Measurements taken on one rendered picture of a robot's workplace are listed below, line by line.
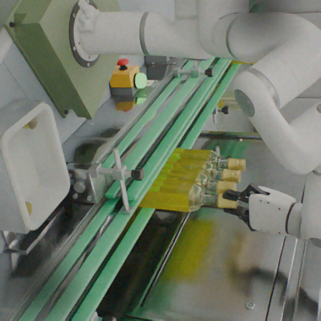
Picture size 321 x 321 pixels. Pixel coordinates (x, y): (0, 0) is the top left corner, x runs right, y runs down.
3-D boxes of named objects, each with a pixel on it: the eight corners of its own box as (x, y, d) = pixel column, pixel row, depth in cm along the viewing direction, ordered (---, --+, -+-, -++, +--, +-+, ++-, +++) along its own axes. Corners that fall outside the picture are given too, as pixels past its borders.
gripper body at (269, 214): (303, 228, 119) (259, 216, 126) (304, 192, 114) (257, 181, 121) (291, 247, 114) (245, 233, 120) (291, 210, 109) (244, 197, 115)
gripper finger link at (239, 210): (254, 219, 124) (229, 212, 128) (253, 209, 123) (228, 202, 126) (247, 227, 122) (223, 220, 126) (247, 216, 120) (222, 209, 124)
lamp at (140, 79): (134, 90, 149) (143, 90, 148) (131, 76, 147) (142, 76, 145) (140, 84, 152) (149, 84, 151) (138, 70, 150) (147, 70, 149)
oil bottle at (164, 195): (121, 205, 133) (200, 214, 125) (118, 188, 130) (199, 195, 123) (130, 194, 137) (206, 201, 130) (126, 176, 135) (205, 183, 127)
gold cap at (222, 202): (217, 210, 124) (235, 212, 123) (216, 198, 122) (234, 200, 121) (221, 202, 127) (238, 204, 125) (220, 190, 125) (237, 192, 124)
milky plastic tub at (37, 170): (-3, 231, 106) (32, 236, 103) (-38, 136, 95) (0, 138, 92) (40, 185, 120) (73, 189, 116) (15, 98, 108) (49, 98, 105)
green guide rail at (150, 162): (105, 197, 122) (135, 200, 120) (104, 194, 122) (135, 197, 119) (249, 5, 261) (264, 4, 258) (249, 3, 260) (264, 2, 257)
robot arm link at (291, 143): (300, 112, 100) (242, 156, 98) (290, 24, 85) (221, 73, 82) (367, 155, 90) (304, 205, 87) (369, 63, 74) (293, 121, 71)
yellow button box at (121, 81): (110, 95, 151) (133, 96, 148) (106, 71, 147) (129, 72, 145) (120, 86, 157) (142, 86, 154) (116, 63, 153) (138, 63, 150)
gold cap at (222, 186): (216, 197, 129) (233, 198, 128) (215, 185, 128) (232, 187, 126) (220, 189, 132) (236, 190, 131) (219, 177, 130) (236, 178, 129)
